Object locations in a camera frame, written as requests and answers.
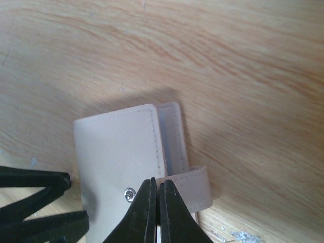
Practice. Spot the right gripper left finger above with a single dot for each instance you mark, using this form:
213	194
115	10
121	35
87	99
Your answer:
139	223

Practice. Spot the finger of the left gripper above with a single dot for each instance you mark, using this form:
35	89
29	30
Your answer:
54	185
68	227

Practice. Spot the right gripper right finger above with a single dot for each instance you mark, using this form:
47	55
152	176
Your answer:
176	222

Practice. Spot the beige card holder wallet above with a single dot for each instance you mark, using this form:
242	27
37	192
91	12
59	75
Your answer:
118	150

